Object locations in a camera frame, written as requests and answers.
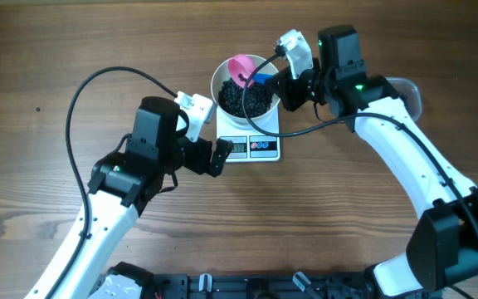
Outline black beans in bowl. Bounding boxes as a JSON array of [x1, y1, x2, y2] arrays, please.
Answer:
[[217, 79, 273, 118]]

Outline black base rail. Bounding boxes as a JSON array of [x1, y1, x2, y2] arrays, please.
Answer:
[[81, 261, 443, 299]]

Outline clear plastic bean container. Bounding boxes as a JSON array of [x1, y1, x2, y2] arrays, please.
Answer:
[[387, 77, 422, 122]]

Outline pink scoop with blue handle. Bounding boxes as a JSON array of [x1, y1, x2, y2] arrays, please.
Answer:
[[227, 54, 277, 88]]

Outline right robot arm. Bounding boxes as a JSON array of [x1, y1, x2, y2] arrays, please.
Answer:
[[266, 25, 478, 298]]

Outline white bowl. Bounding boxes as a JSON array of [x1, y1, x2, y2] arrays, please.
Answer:
[[211, 54, 280, 128]]

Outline white digital kitchen scale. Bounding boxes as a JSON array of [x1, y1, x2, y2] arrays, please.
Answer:
[[217, 108, 281, 163]]

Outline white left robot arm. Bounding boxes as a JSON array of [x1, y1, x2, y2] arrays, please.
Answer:
[[28, 93, 233, 298]]

